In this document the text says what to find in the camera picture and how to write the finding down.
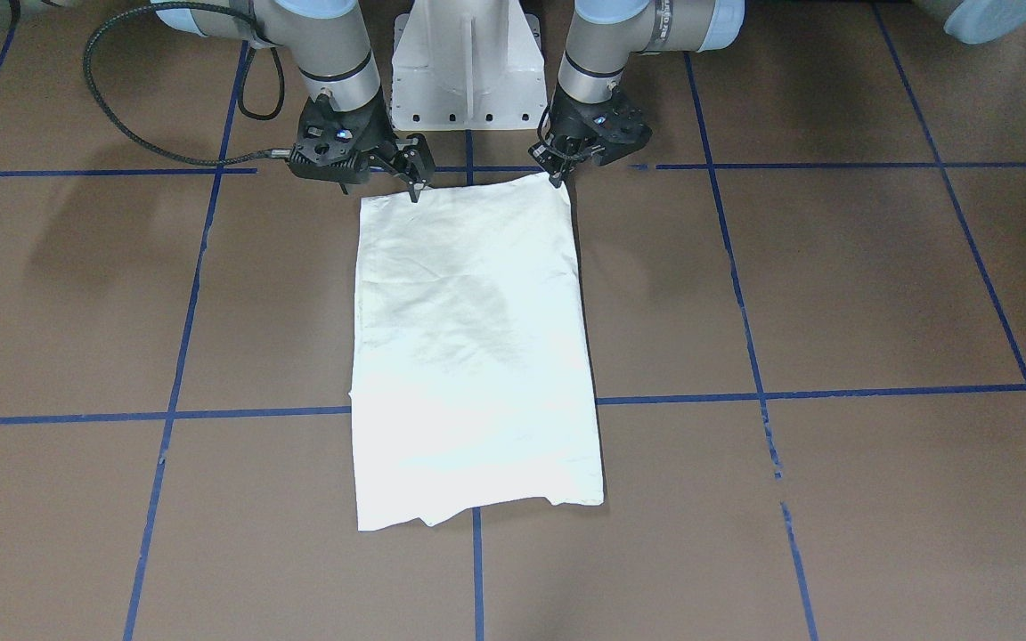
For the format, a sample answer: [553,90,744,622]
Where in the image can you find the white camera mast with base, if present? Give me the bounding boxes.
[388,1,547,133]

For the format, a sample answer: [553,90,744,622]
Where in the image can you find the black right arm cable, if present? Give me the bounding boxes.
[83,0,295,168]

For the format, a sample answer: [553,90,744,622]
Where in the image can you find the cream cat print shirt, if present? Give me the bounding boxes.
[349,172,604,531]

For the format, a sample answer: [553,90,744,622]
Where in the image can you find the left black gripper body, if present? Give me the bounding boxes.
[537,86,652,166]

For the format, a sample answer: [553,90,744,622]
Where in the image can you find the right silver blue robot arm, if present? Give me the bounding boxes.
[81,1,436,202]

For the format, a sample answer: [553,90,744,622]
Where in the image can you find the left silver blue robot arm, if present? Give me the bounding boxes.
[545,1,1026,185]

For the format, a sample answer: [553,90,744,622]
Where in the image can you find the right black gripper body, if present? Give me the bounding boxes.
[288,89,402,186]

